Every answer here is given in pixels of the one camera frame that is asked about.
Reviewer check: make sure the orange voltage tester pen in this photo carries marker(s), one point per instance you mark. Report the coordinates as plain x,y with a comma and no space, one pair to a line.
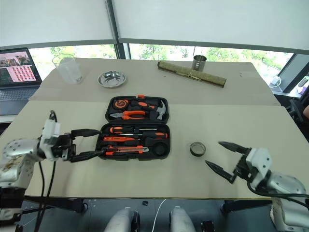
116,138

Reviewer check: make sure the stainless steel cup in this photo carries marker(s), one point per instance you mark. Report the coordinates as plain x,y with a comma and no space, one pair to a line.
199,64

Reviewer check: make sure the small black box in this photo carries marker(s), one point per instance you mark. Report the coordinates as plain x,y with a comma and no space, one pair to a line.
208,226

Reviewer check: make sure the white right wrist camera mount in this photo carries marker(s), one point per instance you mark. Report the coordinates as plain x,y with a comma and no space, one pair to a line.
262,160

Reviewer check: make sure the narrow white roller blind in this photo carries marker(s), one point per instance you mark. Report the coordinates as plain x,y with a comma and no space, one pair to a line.
48,19

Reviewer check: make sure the open black laptop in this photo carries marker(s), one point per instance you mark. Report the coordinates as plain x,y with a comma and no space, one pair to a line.
17,67

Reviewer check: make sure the small black clip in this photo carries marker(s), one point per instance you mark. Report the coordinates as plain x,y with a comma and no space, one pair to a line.
145,203

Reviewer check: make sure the silver rounded right leg shell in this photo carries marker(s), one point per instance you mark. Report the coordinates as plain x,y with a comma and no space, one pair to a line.
181,220

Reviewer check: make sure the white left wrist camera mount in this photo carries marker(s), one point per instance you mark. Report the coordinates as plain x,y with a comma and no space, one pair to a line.
51,129

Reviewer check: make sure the black table frame foot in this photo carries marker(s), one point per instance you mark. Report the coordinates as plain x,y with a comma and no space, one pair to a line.
241,205
70,204

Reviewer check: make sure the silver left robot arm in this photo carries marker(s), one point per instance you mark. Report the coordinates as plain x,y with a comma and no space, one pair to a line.
19,148

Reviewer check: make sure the person in dark clothes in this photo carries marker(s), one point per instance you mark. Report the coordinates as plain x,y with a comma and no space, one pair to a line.
307,106

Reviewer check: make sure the silver rounded leg shell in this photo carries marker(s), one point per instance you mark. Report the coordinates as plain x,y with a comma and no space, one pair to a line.
181,220
123,221

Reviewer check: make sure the black orange utility knife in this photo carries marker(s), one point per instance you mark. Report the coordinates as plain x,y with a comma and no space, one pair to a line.
125,150

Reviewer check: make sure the black office chair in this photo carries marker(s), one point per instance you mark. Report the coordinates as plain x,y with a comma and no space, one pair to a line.
295,110

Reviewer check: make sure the dark computer monitor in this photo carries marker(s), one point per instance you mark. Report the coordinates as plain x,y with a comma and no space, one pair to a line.
294,70

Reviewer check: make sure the black electrical tape roll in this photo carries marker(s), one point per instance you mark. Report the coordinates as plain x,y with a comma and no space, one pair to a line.
198,155

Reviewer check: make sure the silver rounded left leg shell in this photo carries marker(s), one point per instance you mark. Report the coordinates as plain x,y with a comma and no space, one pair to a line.
123,221

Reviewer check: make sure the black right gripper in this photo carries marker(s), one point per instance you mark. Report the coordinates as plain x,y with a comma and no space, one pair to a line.
243,170

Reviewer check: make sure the wide white roller blind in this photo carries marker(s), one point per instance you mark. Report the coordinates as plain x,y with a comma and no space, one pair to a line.
205,19

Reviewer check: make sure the dark grey window mullion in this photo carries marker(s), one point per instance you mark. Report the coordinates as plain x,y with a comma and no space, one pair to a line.
113,21

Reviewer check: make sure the orange black tape measure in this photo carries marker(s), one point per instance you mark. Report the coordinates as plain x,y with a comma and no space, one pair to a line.
120,104

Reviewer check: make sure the clear plastic measuring beaker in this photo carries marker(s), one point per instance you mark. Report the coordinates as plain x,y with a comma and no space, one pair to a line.
68,70

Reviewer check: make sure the shallow stainless steel bowl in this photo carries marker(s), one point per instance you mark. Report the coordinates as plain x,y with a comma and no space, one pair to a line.
112,79

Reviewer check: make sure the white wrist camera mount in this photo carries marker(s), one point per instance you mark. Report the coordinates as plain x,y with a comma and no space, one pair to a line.
262,160
51,129

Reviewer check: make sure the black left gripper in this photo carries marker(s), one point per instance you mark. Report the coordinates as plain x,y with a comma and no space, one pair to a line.
65,147

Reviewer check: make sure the rolled bamboo mat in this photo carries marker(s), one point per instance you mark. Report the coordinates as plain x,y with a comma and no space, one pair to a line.
210,79

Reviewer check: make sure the black tool case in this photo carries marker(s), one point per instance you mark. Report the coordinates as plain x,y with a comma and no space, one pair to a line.
161,149

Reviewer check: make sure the small white desk device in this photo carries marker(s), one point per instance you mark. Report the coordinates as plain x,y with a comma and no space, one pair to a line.
275,81

